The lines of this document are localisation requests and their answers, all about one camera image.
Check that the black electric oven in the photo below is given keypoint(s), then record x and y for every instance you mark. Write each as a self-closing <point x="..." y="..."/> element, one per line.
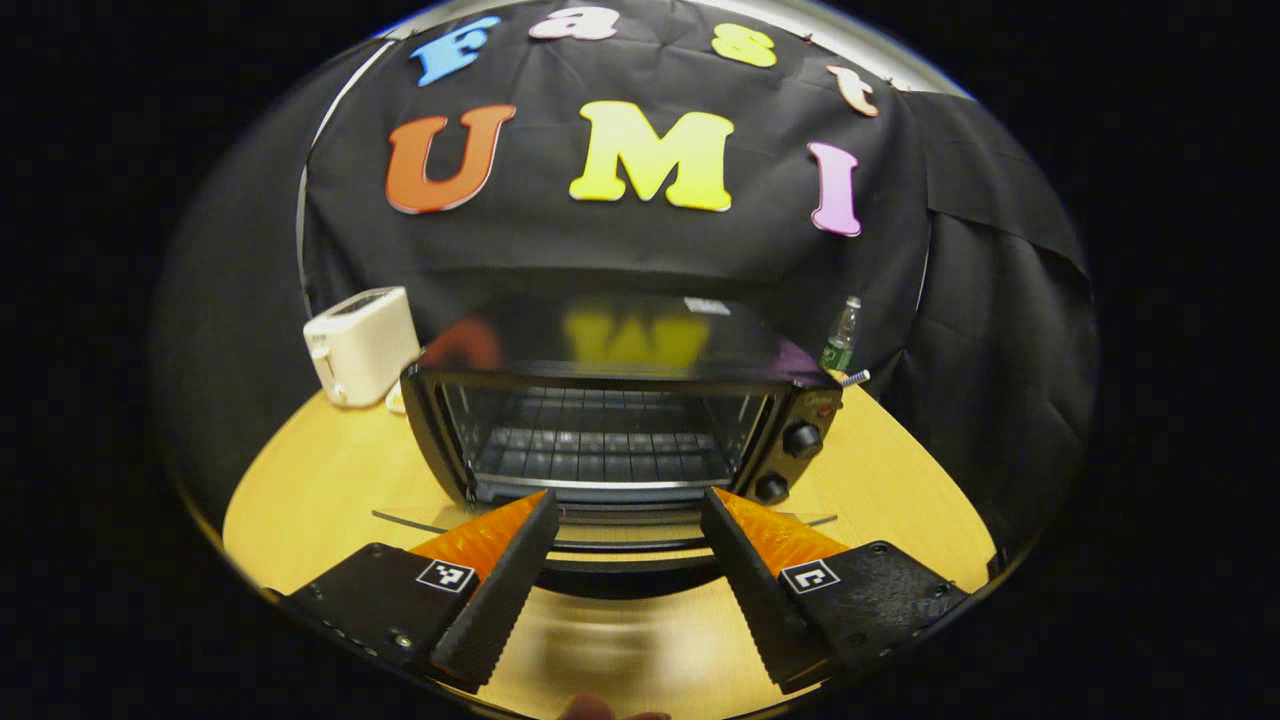
<point x="620" y="340"/>

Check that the small white dish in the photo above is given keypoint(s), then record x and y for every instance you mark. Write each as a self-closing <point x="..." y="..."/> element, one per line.
<point x="396" y="400"/>

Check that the clear plastic bottle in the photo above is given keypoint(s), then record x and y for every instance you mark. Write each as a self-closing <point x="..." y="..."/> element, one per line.
<point x="842" y="340"/>

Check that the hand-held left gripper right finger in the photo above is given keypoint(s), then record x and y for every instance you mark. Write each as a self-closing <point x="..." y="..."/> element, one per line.
<point x="755" y="600"/>

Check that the white toaster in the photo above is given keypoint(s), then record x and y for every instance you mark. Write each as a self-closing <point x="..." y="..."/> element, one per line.
<point x="365" y="340"/>

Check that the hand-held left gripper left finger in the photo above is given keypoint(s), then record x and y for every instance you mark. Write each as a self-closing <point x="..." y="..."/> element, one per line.
<point x="505" y="600"/>

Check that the black backdrop cloth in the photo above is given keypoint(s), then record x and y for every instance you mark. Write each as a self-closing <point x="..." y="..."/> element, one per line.
<point x="640" y="250"/>

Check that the striped stick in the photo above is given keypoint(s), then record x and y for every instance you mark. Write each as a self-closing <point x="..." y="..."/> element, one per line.
<point x="856" y="378"/>

